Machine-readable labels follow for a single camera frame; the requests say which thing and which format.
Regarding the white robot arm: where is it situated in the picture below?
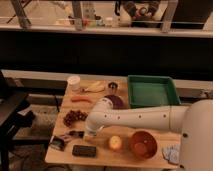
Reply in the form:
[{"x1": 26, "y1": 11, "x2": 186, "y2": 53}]
[{"x1": 85, "y1": 98, "x2": 213, "y2": 171}]

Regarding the purple bowl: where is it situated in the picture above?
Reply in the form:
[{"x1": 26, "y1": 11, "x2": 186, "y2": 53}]
[{"x1": 106, "y1": 95, "x2": 124, "y2": 109}]

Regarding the red bowl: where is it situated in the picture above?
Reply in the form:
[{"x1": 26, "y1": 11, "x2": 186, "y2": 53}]
[{"x1": 129, "y1": 131, "x2": 157, "y2": 160}]

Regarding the black rectangular block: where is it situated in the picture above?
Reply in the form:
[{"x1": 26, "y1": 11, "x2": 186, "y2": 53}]
[{"x1": 72, "y1": 145, "x2": 96, "y2": 157}]

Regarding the yellow apple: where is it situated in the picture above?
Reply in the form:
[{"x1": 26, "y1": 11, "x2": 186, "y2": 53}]
[{"x1": 108, "y1": 136, "x2": 122, "y2": 151}]

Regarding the bunch of dark grapes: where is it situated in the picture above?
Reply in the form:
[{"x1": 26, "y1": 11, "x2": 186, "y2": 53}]
[{"x1": 63, "y1": 110, "x2": 88, "y2": 127}]

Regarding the wooden table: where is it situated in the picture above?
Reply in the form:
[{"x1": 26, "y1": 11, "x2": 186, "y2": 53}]
[{"x1": 45, "y1": 86, "x2": 181, "y2": 169}]

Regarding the orange carrot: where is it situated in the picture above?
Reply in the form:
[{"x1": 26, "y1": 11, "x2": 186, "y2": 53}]
[{"x1": 70, "y1": 96, "x2": 92, "y2": 103}]

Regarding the yellow banana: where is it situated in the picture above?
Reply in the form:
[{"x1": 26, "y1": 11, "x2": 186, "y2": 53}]
[{"x1": 84, "y1": 81, "x2": 105, "y2": 93}]

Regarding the white cup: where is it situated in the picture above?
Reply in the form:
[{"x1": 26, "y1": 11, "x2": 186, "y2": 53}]
[{"x1": 67, "y1": 75, "x2": 81, "y2": 91}]

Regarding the small metal cup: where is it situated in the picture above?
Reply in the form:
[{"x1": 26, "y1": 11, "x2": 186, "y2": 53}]
[{"x1": 108, "y1": 82, "x2": 118, "y2": 90}]

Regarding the green plastic tray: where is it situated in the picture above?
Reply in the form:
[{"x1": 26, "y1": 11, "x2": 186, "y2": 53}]
[{"x1": 127, "y1": 75, "x2": 181, "y2": 108}]

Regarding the black chair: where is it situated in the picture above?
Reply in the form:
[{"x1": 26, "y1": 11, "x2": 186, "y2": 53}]
[{"x1": 0, "y1": 71, "x2": 35, "y2": 171}]

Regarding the blue cloth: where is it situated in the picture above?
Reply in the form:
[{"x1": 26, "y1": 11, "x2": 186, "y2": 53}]
[{"x1": 162, "y1": 145, "x2": 180, "y2": 165}]

